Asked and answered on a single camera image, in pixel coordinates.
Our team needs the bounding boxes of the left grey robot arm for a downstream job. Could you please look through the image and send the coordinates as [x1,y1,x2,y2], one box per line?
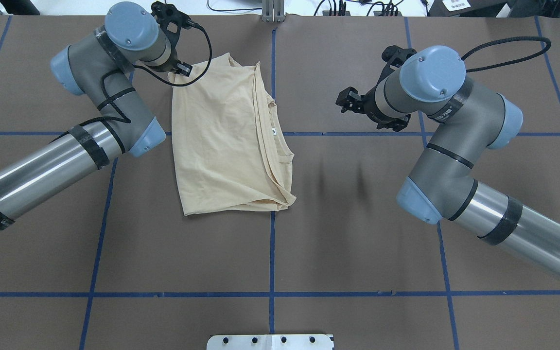
[0,1,200,231]

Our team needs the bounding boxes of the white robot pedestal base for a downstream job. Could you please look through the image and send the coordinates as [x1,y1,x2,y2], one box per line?
[206,333,335,350]

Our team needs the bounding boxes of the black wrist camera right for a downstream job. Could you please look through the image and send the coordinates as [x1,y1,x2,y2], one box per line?
[382,46,417,68]

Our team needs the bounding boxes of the cream long-sleeve printed shirt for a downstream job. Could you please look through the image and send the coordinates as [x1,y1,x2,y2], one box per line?
[169,53,296,216]

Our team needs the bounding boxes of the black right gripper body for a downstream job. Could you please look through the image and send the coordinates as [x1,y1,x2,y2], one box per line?
[363,90,411,132]

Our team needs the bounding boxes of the grey aluminium frame post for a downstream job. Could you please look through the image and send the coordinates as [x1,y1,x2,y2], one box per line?
[262,0,286,23]

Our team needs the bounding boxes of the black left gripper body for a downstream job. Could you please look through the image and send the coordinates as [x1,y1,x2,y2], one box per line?
[156,47,183,73]

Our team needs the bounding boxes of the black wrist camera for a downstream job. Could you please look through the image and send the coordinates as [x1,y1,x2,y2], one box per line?
[382,46,417,68]
[151,1,199,34]

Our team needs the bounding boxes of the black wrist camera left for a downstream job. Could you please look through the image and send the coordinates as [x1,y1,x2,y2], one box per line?
[151,1,199,34]

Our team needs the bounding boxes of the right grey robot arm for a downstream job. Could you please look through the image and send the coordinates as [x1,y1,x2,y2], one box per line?
[335,46,560,279]

